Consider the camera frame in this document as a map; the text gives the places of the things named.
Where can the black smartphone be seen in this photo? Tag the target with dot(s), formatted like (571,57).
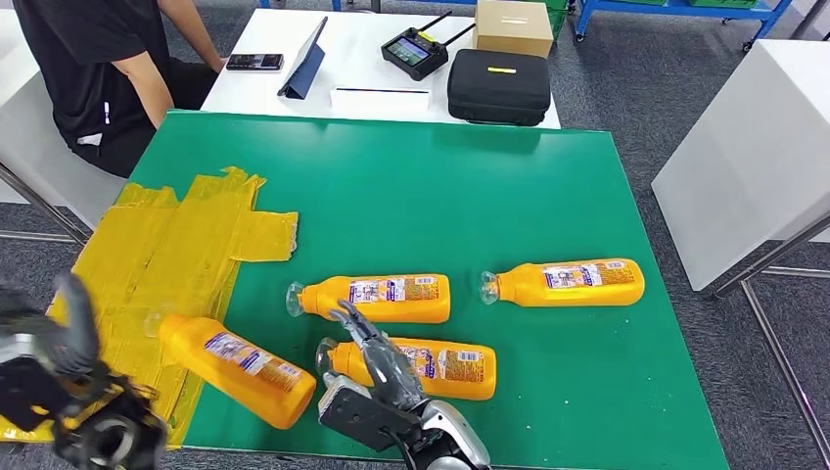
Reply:
(255,61)

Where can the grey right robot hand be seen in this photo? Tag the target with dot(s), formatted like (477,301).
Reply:
(389,373)

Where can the white flat box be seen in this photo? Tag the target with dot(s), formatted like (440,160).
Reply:
(381,106)

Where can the blue metal rack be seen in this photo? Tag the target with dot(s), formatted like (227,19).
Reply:
(681,9)
(336,4)

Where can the green crate stack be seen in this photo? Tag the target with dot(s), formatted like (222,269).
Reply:
(559,18)

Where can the person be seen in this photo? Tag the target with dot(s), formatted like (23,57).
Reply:
(78,65)

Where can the black remote controller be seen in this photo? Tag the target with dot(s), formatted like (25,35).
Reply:
(413,54)

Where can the green table mat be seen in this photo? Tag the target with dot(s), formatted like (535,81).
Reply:
(421,207)

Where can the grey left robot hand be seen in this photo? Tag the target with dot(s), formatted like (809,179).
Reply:
(74,344)

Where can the black carry case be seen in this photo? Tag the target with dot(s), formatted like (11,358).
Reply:
(498,89)

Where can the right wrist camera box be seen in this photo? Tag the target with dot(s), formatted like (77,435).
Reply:
(363,422)

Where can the white desk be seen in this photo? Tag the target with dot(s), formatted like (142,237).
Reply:
(356,44)

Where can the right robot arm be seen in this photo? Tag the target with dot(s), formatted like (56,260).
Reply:
(454,434)

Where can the cardboard box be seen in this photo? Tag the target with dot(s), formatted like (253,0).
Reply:
(512,32)

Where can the orange bottle clear cap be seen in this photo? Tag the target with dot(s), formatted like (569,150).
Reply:
(460,386)
(259,405)
(389,311)
(564,295)

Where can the yellow plastic sheet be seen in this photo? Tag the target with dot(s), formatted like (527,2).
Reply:
(142,259)

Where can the tablet with blue cover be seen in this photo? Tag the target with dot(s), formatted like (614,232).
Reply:
(303,73)

